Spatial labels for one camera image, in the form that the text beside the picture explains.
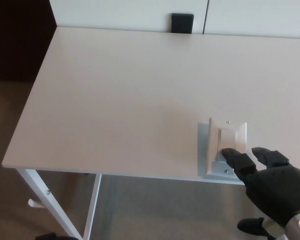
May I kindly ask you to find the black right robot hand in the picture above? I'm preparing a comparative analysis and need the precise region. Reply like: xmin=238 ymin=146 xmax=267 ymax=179
xmin=221 ymin=146 xmax=300 ymax=239

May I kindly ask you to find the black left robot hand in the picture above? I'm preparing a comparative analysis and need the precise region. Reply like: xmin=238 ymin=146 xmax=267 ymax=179
xmin=34 ymin=232 xmax=75 ymax=240

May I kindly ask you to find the white rocker switch button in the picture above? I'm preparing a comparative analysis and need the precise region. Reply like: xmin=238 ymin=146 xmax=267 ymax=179
xmin=217 ymin=128 xmax=241 ymax=161

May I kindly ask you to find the white hook peg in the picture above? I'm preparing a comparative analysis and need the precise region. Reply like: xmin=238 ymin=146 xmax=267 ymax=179
xmin=27 ymin=198 xmax=44 ymax=209

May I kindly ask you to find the white low cabinet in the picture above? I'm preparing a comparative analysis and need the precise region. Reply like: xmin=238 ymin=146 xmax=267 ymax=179
xmin=49 ymin=0 xmax=300 ymax=40

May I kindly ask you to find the white table leg frame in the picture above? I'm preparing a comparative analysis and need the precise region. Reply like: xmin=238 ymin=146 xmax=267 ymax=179
xmin=15 ymin=168 xmax=103 ymax=240

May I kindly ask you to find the white light switch plate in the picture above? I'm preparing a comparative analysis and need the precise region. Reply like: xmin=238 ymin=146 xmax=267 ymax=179
xmin=208 ymin=117 xmax=248 ymax=180

